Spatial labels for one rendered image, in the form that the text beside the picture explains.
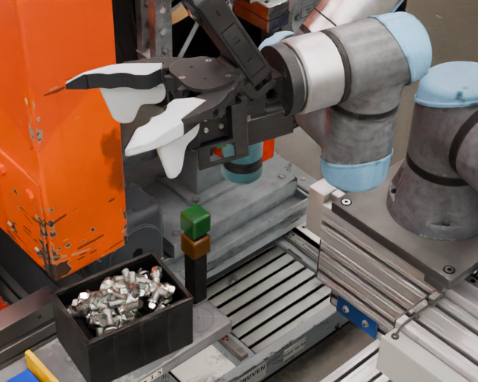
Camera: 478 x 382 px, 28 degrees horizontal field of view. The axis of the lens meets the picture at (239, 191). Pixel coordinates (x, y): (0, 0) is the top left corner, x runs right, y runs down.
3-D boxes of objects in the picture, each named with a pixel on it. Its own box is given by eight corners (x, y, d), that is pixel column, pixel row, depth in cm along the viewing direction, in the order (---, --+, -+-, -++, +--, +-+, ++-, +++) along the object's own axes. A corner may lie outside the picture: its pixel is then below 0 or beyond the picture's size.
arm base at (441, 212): (510, 210, 140) (524, 156, 134) (446, 255, 132) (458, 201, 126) (429, 162, 149) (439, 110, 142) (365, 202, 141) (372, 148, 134)
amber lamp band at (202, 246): (197, 240, 170) (196, 223, 168) (212, 252, 168) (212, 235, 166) (179, 250, 168) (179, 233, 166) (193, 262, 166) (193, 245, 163)
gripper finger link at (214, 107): (199, 139, 81) (244, 95, 88) (198, 123, 80) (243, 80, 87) (151, 129, 83) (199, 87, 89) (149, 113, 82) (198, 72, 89)
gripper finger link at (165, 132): (160, 207, 80) (211, 156, 87) (154, 145, 77) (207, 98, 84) (129, 199, 81) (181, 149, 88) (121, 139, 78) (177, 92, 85)
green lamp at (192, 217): (196, 219, 167) (196, 201, 165) (212, 230, 165) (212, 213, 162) (179, 229, 165) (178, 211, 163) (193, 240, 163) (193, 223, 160)
